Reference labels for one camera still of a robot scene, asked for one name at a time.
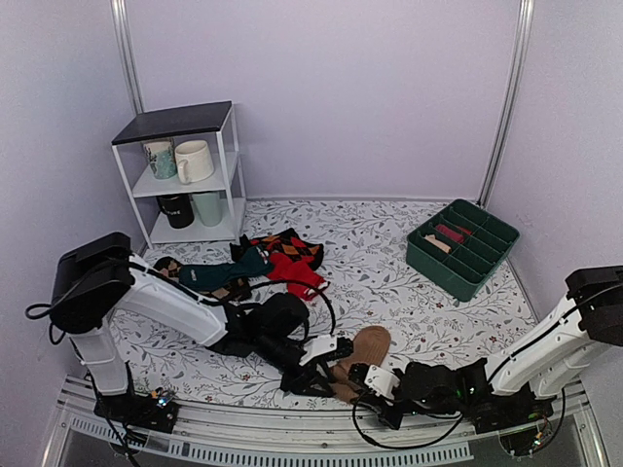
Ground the black cable left base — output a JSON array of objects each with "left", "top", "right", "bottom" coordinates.
[{"left": 87, "top": 383, "right": 147, "bottom": 467}]

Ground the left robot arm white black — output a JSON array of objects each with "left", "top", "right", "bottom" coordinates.
[{"left": 24, "top": 233, "right": 353, "bottom": 422}]

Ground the rolled beige sock in box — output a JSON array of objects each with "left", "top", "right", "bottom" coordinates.
[{"left": 424, "top": 234, "right": 452, "bottom": 254}]

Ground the black sock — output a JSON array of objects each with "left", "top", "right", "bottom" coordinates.
[{"left": 229, "top": 234, "right": 253, "bottom": 263}]

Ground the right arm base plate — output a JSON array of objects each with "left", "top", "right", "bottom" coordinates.
[{"left": 465, "top": 384, "right": 557, "bottom": 457}]

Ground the floral patterned table mat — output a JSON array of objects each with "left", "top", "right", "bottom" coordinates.
[{"left": 111, "top": 200, "right": 536, "bottom": 410}]

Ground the rolled red sock in box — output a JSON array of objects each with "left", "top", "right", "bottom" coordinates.
[{"left": 434, "top": 224, "right": 471, "bottom": 244}]

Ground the left aluminium corner post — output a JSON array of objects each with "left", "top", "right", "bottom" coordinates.
[{"left": 110, "top": 0, "right": 144, "bottom": 115}]

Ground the dark teal sock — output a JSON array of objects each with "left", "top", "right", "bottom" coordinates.
[{"left": 178, "top": 247, "right": 274, "bottom": 292}]

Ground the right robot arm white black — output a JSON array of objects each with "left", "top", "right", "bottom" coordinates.
[{"left": 348, "top": 266, "right": 622, "bottom": 433}]

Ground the aluminium front rail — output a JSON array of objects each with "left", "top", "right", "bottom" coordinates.
[{"left": 41, "top": 377, "right": 617, "bottom": 466}]

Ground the black mug white text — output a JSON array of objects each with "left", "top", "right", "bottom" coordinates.
[{"left": 157, "top": 194, "right": 195, "bottom": 229}]

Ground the cream ceramic mug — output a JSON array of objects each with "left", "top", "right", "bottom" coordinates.
[{"left": 174, "top": 140, "right": 214, "bottom": 185}]

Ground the argyle sock brown beige left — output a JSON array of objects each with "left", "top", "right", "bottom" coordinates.
[{"left": 154, "top": 257, "right": 251, "bottom": 300}]

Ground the green divided storage box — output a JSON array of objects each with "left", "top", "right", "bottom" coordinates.
[{"left": 405, "top": 198, "right": 520, "bottom": 303}]

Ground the red sock white trim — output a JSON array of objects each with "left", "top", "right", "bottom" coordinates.
[{"left": 268, "top": 252, "right": 330, "bottom": 301}]

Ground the aluminium corner post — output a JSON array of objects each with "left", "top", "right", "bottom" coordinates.
[
  {"left": 476, "top": 0, "right": 534, "bottom": 208},
  {"left": 110, "top": 0, "right": 144, "bottom": 115}
]

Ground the teal patterned mug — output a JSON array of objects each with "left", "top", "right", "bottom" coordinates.
[{"left": 142, "top": 138, "right": 177, "bottom": 180}]

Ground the tan ribbed sock brown cuff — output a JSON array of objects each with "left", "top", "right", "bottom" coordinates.
[{"left": 331, "top": 326, "right": 391, "bottom": 404}]

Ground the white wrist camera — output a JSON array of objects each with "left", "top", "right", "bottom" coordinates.
[
  {"left": 364, "top": 365, "right": 400, "bottom": 402},
  {"left": 299, "top": 335, "right": 337, "bottom": 366}
]

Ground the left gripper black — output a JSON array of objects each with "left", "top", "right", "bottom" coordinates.
[{"left": 256, "top": 334, "right": 336, "bottom": 400}]

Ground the right aluminium corner post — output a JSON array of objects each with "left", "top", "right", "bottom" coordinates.
[{"left": 476, "top": 0, "right": 534, "bottom": 208}]

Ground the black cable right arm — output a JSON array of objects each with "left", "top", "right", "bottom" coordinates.
[{"left": 350, "top": 388, "right": 466, "bottom": 451}]

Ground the pale green mug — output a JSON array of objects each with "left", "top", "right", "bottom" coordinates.
[{"left": 192, "top": 192, "right": 222, "bottom": 227}]

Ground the white metal shelf black top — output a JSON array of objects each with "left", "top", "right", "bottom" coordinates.
[{"left": 111, "top": 101, "right": 246, "bottom": 248}]

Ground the argyle brown orange sock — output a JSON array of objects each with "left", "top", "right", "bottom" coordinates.
[{"left": 250, "top": 228, "right": 324, "bottom": 270}]

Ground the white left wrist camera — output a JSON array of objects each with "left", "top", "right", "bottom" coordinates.
[{"left": 299, "top": 335, "right": 337, "bottom": 366}]

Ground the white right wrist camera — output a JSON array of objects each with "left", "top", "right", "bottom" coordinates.
[{"left": 364, "top": 365, "right": 400, "bottom": 402}]

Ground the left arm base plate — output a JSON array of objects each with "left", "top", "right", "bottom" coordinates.
[{"left": 92, "top": 363, "right": 179, "bottom": 434}]

